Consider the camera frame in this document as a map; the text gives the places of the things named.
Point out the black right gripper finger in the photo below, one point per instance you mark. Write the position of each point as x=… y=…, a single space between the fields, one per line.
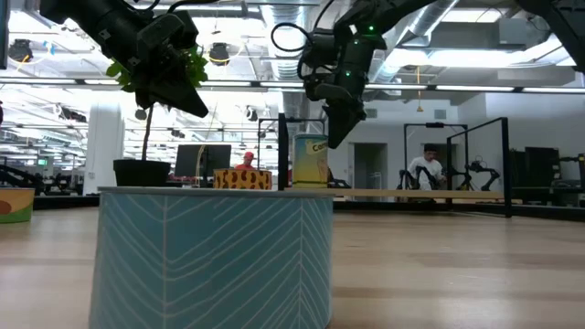
x=340 y=121
x=358 y=119

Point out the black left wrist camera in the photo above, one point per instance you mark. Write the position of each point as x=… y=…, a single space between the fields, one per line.
x=169 y=29

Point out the neighbour cell black robot arm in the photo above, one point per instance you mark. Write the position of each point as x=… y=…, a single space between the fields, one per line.
x=418 y=176
x=480 y=168

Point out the low teal can white lines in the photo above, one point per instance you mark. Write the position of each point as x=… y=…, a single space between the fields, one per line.
x=210 y=256

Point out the grey wall air vent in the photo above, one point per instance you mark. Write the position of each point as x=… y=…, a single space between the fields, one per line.
x=440 y=114
x=372 y=113

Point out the wooden shelf black metal frame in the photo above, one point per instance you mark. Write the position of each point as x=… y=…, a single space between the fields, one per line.
x=411 y=194

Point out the green plant in black pot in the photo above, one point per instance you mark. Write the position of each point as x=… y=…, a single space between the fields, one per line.
x=141 y=172

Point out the low orange spotted can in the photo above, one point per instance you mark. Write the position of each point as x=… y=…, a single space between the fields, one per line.
x=242 y=179

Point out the large round silver duct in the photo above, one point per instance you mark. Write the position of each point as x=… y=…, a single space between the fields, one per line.
x=285 y=59

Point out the person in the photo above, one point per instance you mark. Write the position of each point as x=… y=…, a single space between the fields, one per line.
x=248 y=157
x=429 y=166

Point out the tall carrots can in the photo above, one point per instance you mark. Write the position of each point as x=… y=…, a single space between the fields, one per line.
x=310 y=164

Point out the low mushroom can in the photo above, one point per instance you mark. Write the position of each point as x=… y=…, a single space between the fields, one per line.
x=16 y=205

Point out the black dome ceiling fixture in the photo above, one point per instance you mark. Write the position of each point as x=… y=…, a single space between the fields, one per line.
x=219 y=54
x=20 y=49

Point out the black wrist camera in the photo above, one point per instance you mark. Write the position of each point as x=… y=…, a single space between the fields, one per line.
x=169 y=29
x=320 y=48

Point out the large tilted monitor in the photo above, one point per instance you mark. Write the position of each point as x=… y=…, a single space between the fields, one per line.
x=3 y=32

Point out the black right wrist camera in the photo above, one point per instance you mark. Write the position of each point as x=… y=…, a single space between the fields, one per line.
x=320 y=48

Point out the thin black metal cell frame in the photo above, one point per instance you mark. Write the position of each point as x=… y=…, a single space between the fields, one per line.
x=269 y=120
x=434 y=124

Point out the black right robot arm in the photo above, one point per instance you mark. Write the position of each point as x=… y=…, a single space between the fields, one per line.
x=379 y=13

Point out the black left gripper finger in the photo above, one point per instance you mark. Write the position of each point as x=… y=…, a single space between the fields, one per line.
x=197 y=93
x=169 y=96

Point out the hanging brass pendant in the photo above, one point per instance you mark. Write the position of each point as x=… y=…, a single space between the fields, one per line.
x=419 y=108

